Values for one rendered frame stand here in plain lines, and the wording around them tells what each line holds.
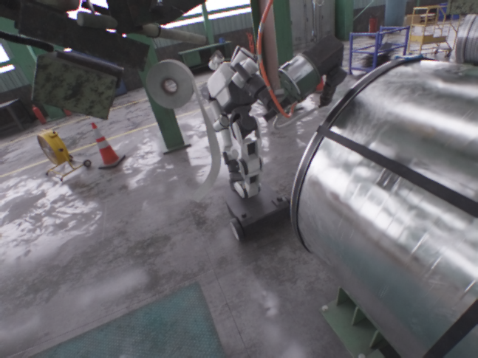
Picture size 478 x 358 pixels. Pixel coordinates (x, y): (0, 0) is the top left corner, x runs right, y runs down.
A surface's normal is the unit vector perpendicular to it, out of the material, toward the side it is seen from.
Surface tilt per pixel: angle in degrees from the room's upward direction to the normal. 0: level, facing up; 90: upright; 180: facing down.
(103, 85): 90
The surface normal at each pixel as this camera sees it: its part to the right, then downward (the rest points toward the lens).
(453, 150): -0.68, -0.44
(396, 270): -0.91, 0.09
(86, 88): 0.39, 0.48
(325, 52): -0.29, -0.19
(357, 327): -0.17, -0.80
